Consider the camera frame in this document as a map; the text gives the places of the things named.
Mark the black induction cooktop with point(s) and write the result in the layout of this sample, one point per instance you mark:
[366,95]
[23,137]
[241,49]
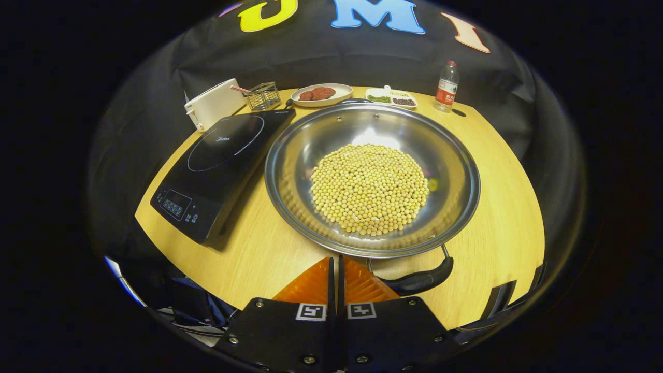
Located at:
[217,171]

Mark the round white plate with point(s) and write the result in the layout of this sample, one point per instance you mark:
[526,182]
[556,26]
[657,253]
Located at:
[344,93]

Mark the pile of green beans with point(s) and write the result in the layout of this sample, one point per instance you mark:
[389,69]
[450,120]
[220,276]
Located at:
[379,99]

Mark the pile of soybeans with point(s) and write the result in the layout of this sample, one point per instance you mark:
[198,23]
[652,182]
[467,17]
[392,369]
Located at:
[370,189]

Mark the black table grommet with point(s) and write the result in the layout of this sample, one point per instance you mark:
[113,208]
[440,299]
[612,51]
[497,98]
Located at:
[459,112]

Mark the white toaster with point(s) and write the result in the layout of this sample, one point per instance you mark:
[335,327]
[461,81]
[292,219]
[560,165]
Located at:
[215,103]

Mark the stainless steel pot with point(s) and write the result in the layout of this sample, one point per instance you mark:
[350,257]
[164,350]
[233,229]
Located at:
[295,155]

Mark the white divided dish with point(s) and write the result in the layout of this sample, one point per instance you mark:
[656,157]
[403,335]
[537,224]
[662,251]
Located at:
[380,92]

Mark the clear plastic water bottle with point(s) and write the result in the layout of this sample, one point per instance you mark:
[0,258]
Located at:
[446,88]

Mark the black backdrop cloth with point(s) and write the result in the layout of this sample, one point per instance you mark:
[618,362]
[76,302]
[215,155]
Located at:
[311,57]

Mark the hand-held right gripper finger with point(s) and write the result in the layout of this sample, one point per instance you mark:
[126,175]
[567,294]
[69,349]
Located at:
[332,285]
[341,285]

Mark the red meat piece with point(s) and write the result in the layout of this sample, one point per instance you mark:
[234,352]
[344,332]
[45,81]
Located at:
[306,96]
[324,93]

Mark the pile of dark beans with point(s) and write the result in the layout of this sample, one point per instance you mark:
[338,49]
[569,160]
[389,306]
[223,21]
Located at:
[404,101]

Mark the pink striped straw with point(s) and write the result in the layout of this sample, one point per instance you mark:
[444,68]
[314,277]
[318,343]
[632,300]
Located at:
[241,89]

